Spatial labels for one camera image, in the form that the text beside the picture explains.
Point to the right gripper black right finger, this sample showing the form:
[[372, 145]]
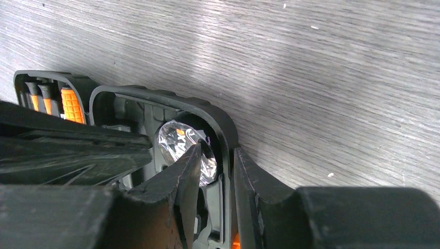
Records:
[[273, 215]]

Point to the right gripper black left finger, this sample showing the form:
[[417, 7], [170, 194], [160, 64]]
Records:
[[160, 213]]

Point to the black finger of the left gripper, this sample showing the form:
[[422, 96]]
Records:
[[38, 149]]

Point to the small black orange screwdriver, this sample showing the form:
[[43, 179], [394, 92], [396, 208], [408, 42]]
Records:
[[33, 89], [47, 96]]

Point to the round tape measure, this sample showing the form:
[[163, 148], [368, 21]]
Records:
[[175, 138]]

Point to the black plastic tool case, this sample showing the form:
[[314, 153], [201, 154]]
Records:
[[143, 111]]

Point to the orange case latch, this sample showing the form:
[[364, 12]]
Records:
[[236, 242]]

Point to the long black orange screwdriver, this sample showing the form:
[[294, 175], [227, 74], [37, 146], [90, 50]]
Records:
[[71, 106]]

